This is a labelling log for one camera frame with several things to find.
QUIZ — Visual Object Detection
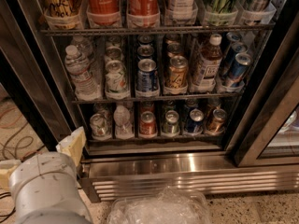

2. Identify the blue bottom shelf can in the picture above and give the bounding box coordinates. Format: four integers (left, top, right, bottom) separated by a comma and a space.
184, 108, 204, 134

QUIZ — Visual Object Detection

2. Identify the clear front water bottle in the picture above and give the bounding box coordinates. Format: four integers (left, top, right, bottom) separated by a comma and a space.
64, 45, 100, 101

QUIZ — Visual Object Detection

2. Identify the red bottom shelf can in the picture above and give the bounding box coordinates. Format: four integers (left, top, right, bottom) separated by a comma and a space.
139, 111, 156, 135

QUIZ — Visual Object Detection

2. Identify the white green front can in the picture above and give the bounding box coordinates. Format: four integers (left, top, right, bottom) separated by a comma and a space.
106, 61, 127, 93

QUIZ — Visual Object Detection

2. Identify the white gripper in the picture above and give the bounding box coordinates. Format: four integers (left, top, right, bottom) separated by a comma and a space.
0, 126, 88, 201

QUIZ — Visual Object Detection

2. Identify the green bottom shelf can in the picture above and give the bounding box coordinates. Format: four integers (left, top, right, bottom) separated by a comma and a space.
162, 110, 179, 135

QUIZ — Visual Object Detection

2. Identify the orange bottom shelf can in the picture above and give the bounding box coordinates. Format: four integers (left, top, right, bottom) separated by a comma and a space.
206, 109, 227, 135

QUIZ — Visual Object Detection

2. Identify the clear rear water bottle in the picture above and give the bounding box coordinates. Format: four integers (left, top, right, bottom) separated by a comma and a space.
71, 35, 95, 62

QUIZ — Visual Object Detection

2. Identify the orange LaCroix front can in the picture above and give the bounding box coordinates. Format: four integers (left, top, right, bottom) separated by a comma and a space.
165, 55, 188, 89

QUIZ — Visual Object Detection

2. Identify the fridge sliding glass door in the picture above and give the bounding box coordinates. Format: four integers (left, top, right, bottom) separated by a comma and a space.
235, 54, 299, 167

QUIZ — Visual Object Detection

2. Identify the silver striped top can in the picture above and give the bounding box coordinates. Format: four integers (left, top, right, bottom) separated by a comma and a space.
243, 0, 271, 25

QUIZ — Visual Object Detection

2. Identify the amber tea bottle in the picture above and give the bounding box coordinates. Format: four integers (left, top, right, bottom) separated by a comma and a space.
192, 34, 222, 87

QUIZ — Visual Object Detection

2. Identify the crumpled clear plastic bag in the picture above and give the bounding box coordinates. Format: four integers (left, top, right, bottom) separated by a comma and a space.
107, 187, 212, 224

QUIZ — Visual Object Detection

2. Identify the red Coca-Cola can left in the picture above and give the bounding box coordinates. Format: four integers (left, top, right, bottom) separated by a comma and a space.
88, 0, 120, 25

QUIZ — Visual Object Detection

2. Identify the blue tall middle can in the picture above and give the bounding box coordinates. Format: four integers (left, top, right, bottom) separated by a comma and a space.
220, 42, 248, 77

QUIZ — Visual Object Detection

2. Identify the blue silver front can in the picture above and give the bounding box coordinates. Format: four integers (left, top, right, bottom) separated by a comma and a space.
137, 59, 158, 92

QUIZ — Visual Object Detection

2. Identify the red coca-cola can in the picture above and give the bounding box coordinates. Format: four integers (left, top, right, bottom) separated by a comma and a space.
129, 0, 159, 27
88, 0, 120, 25

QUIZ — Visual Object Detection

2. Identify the white bottom left can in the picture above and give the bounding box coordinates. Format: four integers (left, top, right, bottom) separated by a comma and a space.
90, 113, 111, 140

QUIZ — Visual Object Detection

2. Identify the clear water bottle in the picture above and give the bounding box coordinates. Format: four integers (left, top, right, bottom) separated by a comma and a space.
71, 35, 95, 62
64, 45, 100, 101

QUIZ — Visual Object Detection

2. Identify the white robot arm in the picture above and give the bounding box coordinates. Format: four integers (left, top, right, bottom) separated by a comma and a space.
0, 127, 93, 224

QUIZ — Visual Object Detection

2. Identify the red Coca-Cola can right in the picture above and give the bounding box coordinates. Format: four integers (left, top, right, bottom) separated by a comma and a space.
129, 0, 159, 27

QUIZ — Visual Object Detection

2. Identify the blue tall front can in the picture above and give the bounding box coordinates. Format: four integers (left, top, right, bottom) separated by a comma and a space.
224, 52, 252, 88

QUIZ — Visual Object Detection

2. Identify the yellow LaCroix top can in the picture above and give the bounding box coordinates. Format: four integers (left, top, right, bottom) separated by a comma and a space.
45, 0, 81, 29

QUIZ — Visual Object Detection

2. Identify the white label top bottle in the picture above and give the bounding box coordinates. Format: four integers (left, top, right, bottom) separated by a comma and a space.
164, 0, 198, 26

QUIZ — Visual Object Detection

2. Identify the green top can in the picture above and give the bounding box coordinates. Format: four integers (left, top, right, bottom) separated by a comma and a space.
203, 0, 237, 26

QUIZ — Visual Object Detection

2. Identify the blue tall can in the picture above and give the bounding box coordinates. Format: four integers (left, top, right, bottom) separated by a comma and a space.
220, 42, 248, 77
224, 52, 252, 88

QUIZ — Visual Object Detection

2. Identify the stainless steel fridge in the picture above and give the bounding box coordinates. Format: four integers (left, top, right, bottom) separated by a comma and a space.
0, 0, 299, 203

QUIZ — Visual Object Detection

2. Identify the bottom shelf water bottle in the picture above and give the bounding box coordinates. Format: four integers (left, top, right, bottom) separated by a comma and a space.
113, 105, 134, 139

